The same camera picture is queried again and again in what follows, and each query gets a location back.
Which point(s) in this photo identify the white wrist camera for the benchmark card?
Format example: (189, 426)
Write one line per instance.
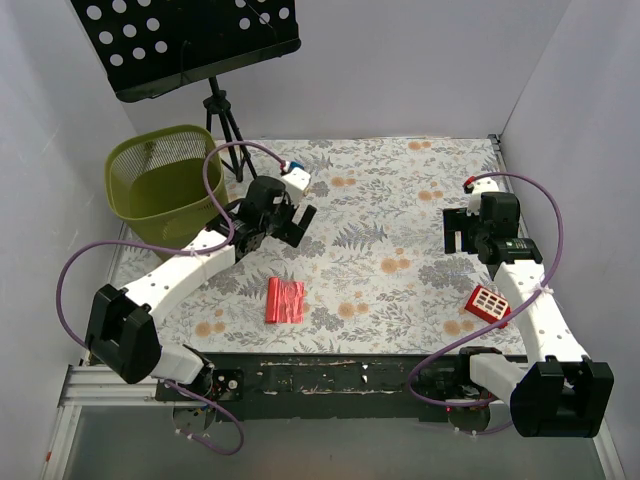
(475, 188)
(296, 180)

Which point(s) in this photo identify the floral patterned table mat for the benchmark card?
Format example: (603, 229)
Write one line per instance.
(375, 273)

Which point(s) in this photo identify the aluminium frame rail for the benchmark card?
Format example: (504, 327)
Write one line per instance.
(88, 386)

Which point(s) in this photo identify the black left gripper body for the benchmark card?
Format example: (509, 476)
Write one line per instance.
(291, 224)

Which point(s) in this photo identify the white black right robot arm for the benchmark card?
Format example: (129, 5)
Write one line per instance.
(563, 393)

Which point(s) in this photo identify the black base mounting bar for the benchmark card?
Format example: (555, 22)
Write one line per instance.
(323, 386)

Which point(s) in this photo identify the black perforated music stand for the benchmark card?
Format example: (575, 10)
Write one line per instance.
(151, 48)

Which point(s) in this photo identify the olive green mesh trash bin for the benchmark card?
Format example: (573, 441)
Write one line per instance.
(154, 184)

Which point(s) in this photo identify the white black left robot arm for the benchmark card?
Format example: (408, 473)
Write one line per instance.
(122, 326)

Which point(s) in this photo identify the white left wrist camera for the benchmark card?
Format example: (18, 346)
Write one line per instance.
(296, 180)

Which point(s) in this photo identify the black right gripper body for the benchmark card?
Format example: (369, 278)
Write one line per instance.
(463, 231)

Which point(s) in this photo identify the red plastic trash bag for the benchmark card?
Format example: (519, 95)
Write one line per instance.
(284, 302)

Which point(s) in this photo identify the red white toy block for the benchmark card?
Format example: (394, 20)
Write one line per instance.
(487, 305)

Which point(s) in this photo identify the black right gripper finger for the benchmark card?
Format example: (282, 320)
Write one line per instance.
(456, 219)
(458, 241)

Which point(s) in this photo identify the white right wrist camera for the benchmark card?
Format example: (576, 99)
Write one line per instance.
(475, 188)

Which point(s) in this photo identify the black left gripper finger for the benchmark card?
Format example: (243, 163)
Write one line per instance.
(307, 216)
(292, 233)

